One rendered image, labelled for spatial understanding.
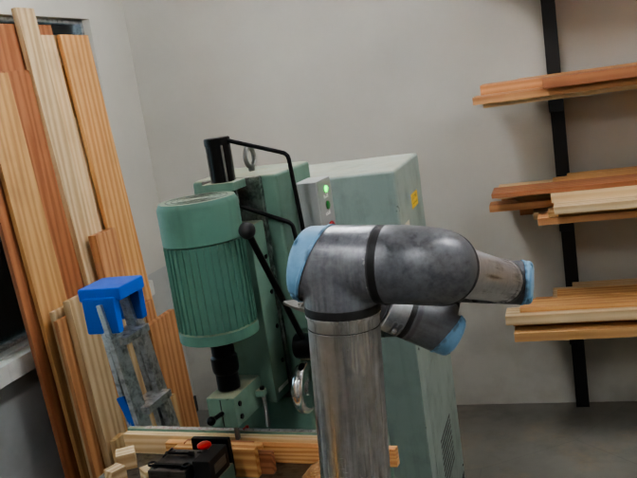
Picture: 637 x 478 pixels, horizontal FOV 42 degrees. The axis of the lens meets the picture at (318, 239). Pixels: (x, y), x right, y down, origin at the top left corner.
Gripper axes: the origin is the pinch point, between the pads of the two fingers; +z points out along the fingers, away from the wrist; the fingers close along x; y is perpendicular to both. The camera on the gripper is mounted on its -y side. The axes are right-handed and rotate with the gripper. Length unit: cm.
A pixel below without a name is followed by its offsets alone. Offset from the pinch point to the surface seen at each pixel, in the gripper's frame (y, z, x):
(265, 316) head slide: -24.2, -1.5, -5.4
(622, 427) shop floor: -143, -188, -108
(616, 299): -97, -152, -134
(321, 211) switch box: -12.5, -4.9, -31.4
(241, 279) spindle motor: -10.8, 7.9, -2.4
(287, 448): -33.5, -16.4, 18.4
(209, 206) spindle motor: 0.4, 20.2, -7.9
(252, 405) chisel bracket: -35.6, -6.5, 10.6
